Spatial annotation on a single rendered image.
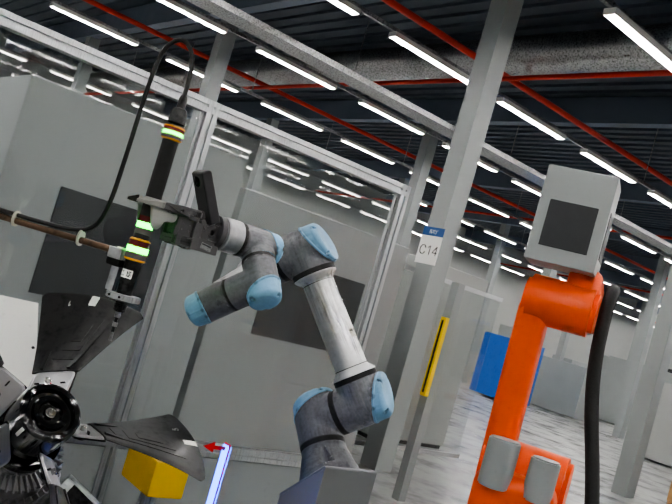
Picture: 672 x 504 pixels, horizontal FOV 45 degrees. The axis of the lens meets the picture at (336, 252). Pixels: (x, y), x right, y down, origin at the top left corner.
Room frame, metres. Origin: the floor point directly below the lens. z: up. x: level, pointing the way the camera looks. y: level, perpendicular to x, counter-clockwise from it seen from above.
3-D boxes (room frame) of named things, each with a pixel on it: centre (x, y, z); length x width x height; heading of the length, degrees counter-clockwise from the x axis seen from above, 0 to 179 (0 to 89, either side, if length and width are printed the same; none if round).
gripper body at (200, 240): (1.70, 0.30, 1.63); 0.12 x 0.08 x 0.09; 128
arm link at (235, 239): (1.75, 0.24, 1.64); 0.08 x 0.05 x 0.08; 38
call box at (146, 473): (2.08, 0.29, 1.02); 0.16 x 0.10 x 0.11; 38
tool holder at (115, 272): (1.63, 0.40, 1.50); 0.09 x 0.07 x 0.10; 73
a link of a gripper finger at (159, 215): (1.61, 0.37, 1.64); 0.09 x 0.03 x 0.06; 138
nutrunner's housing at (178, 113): (1.63, 0.39, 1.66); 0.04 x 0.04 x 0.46
